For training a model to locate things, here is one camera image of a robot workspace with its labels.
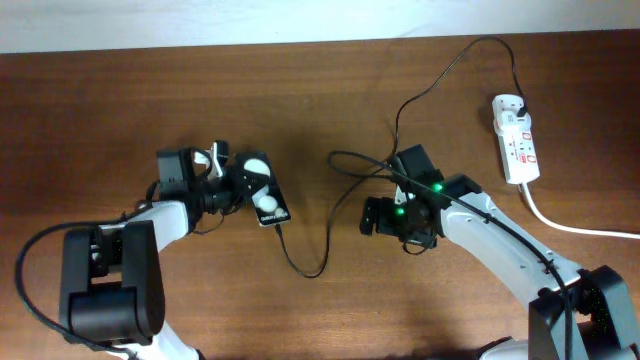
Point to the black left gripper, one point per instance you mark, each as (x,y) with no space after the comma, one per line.
(239,190)

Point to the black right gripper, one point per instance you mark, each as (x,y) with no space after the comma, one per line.
(384,222)

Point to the black smartphone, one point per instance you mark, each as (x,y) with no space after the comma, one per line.
(269,203)

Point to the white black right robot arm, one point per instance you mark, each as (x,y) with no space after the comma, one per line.
(573,313)

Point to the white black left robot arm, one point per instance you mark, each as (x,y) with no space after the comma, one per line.
(112,295)

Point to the white USB charger plug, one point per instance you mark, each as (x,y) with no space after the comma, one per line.
(510,114)

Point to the white power strip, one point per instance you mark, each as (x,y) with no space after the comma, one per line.
(519,158)

